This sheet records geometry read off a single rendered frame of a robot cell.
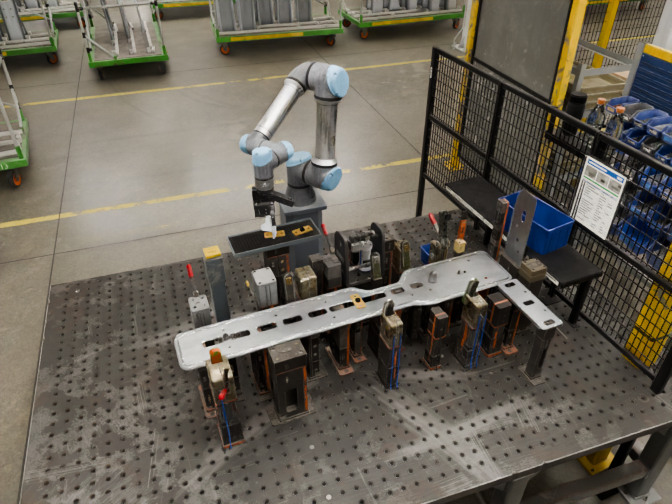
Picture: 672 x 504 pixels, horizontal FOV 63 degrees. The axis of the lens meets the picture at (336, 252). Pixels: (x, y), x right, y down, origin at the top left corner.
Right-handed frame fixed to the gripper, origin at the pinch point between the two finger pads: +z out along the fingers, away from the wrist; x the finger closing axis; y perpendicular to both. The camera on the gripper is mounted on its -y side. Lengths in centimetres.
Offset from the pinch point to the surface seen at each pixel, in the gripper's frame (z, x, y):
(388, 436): 49, 72, -31
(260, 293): 12.3, 25.1, 8.7
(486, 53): 5, -224, -194
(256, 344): 19, 45, 13
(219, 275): 13.3, 9.3, 23.9
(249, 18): 72, -669, -33
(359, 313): 19.0, 36.7, -27.8
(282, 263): 14.9, 4.4, -2.2
